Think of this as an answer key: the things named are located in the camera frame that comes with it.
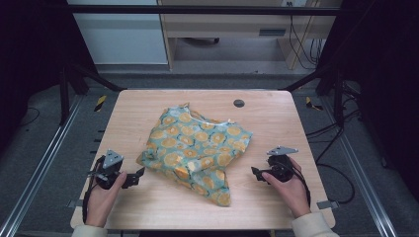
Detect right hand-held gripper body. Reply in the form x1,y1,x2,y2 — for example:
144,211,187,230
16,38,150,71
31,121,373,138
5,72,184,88
263,145,299,184

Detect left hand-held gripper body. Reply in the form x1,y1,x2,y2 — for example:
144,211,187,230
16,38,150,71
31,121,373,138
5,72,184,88
88,149,126,191

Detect teal orange-print cloth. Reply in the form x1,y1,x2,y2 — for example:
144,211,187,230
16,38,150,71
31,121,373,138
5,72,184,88
135,102,254,208

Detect person's right hand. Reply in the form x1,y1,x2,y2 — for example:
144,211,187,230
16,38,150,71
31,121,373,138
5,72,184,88
261,156,312,219

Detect person's left hand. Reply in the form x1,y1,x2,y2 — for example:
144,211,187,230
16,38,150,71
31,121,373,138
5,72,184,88
85,170,128,229

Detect person's left cream sleeve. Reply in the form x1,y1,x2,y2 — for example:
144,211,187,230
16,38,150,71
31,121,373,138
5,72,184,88
70,223,109,237

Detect yellow black striped tape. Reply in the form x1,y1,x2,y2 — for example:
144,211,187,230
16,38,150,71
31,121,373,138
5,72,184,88
304,96,324,112
94,95,108,113

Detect black metal stand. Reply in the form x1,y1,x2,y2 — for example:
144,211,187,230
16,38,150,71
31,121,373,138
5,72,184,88
280,62,347,128
58,62,127,126

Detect white cabinet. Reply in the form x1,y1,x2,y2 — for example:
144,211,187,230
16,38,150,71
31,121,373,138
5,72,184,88
66,0,169,66

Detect light wooden desk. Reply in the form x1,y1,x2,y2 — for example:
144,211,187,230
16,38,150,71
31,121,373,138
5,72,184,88
157,0,344,71

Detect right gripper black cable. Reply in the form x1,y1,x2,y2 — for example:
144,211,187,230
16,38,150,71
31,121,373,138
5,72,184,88
279,159,312,209

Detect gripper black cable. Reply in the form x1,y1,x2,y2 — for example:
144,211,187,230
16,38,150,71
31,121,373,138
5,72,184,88
81,155,107,225
279,159,312,209

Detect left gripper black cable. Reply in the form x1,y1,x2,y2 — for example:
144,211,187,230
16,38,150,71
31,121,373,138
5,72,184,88
81,155,107,225

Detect grey table bracket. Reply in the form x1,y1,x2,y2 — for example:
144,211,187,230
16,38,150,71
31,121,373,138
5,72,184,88
316,199,340,210
65,198,85,209

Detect black floor cables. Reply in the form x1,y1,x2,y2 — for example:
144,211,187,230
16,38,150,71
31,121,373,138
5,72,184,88
304,82,364,205

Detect aluminium floor rail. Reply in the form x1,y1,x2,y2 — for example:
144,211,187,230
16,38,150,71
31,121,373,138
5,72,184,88
319,96,399,237
0,94,85,237

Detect thin black floor cable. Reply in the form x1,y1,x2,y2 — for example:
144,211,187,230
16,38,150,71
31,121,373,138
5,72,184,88
19,106,42,128

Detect black hanging cables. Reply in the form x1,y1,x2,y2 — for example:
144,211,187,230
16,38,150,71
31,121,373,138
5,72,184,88
288,1,325,71

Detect black horizontal frame bar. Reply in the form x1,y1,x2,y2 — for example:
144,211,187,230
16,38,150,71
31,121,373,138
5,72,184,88
65,4,344,17

